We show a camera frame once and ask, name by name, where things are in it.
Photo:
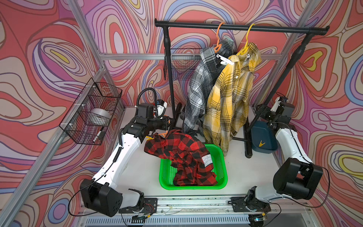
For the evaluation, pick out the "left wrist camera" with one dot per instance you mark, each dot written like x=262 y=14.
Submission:
x=161 y=108

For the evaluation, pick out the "teal clothespin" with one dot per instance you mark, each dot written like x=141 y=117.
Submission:
x=229 y=38

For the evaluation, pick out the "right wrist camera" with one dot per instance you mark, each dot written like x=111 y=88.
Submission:
x=279 y=100

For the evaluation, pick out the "yellow hanger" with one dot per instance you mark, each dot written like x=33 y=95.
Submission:
x=246 y=39

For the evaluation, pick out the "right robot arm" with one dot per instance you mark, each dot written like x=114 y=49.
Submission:
x=298 y=177

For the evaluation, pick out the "red black plaid shirt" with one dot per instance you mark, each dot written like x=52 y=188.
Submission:
x=187 y=154

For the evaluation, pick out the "grey plaid shirt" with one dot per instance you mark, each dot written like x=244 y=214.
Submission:
x=202 y=82

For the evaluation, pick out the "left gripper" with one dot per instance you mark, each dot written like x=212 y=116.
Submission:
x=165 y=124

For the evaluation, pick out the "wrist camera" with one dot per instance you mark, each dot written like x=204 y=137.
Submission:
x=161 y=108
x=279 y=100

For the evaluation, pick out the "dark teal tray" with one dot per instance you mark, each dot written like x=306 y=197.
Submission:
x=261 y=132

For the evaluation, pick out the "black wire basket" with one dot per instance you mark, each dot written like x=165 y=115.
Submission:
x=94 y=95

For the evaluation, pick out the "white marker in wire basket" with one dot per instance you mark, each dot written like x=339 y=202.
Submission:
x=98 y=134

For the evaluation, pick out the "green plastic basket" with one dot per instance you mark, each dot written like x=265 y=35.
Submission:
x=167 y=173

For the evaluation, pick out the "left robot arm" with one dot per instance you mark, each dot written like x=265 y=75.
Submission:
x=100 y=193

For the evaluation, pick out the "yellow plaid shirt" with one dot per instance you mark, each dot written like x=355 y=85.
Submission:
x=228 y=103

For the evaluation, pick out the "black clothes rack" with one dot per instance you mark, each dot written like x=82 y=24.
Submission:
x=309 y=32

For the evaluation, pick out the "grey tape roll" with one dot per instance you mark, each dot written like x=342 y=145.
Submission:
x=98 y=117

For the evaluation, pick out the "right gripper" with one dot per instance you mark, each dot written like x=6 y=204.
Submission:
x=263 y=113

